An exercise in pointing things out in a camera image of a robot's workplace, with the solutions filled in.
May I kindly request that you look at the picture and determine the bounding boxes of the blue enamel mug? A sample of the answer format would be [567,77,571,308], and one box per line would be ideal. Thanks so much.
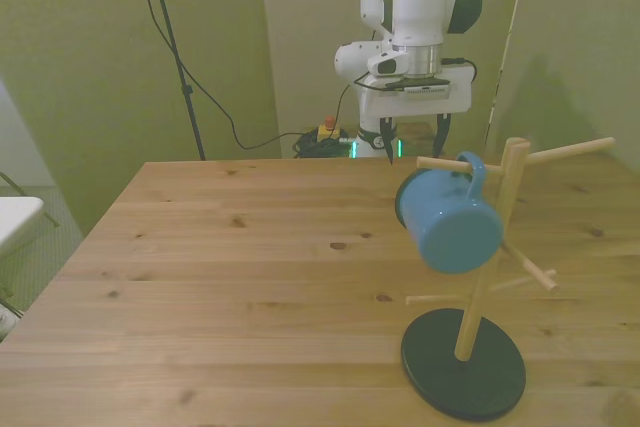
[394,150,505,276]

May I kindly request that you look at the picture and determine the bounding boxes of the coiled black floor cables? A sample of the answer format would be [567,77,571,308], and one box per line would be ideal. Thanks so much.
[292,129,354,160]

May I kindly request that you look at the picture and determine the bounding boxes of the yellow emergency stop box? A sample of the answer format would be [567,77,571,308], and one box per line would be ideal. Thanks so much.
[317,116,347,144]

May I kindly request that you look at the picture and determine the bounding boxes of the black tripod stand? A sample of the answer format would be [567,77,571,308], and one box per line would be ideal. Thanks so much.
[127,0,208,162]

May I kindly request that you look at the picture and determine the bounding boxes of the white folding table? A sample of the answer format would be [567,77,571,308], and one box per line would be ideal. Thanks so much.
[0,196,46,259]

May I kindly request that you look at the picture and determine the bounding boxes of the wooden mug tree black base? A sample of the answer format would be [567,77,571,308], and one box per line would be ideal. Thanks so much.
[401,136,616,423]

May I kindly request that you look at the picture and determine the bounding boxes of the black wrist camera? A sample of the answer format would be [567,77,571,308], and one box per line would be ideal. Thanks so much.
[378,75,452,97]

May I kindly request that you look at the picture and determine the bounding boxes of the black tripod cable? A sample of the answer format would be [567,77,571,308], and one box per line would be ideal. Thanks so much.
[129,0,352,151]

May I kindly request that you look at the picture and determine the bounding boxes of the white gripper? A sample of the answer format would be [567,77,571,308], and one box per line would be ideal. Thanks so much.
[358,64,474,167]

